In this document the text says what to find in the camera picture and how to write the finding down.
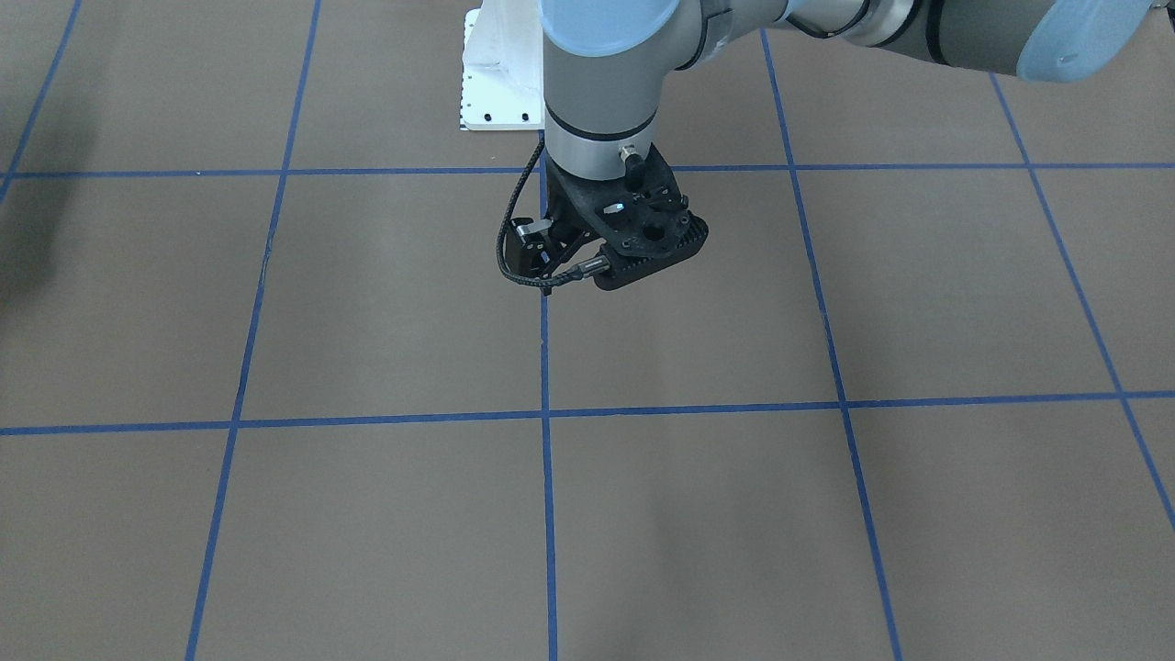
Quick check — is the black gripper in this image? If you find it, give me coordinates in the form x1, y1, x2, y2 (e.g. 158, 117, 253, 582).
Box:
510, 164, 606, 286

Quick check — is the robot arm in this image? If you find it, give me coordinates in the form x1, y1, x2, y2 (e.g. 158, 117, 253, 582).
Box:
495, 1, 1159, 296

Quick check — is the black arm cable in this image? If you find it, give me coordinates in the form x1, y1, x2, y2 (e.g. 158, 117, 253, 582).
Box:
496, 139, 615, 297

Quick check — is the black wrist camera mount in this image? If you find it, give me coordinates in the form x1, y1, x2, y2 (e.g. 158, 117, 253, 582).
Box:
588, 146, 710, 290

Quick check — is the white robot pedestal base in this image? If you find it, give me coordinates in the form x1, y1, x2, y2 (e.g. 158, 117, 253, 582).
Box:
459, 1, 545, 131

